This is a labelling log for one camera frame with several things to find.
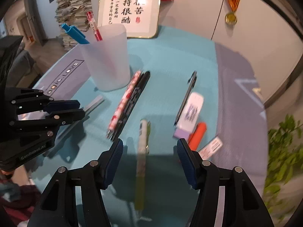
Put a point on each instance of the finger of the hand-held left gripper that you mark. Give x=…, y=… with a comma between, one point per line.
x=71, y=117
x=64, y=104

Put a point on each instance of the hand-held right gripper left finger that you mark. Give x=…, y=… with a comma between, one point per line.
x=115, y=160

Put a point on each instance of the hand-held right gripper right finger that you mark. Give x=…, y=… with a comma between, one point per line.
x=187, y=164

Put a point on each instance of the green patterned pen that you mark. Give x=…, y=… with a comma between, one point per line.
x=142, y=160

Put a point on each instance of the silver staple strip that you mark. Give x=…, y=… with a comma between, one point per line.
x=94, y=102

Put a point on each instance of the white labelled eraser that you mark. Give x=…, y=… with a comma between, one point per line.
x=211, y=147

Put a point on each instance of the pink checkered pen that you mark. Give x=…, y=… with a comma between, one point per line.
x=125, y=99

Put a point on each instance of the black pen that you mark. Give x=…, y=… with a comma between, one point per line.
x=131, y=104
x=144, y=82

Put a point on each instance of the translucent white pen holder cup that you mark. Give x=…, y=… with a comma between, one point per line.
x=106, y=59

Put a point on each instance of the dark slim pen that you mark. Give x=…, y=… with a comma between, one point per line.
x=188, y=92

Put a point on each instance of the person's plaid clothing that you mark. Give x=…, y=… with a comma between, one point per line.
x=14, y=201

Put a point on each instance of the white correction tape purple cap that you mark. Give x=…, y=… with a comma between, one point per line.
x=191, y=113

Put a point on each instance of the blue pen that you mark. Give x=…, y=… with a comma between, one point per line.
x=67, y=29
x=80, y=35

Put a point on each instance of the red pen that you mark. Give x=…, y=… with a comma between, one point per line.
x=94, y=27

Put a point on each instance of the stack of papers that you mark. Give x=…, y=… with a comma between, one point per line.
x=73, y=9

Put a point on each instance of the green potted plant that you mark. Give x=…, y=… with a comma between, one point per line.
x=284, y=156

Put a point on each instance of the teal and grey desk mat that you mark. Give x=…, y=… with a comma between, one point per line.
x=165, y=59

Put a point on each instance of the framed calligraphy sign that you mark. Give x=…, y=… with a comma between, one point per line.
x=130, y=4

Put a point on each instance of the white cabinet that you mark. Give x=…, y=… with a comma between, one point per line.
x=194, y=11

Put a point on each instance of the gold medal orange ribbon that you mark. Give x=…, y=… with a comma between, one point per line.
x=230, y=17

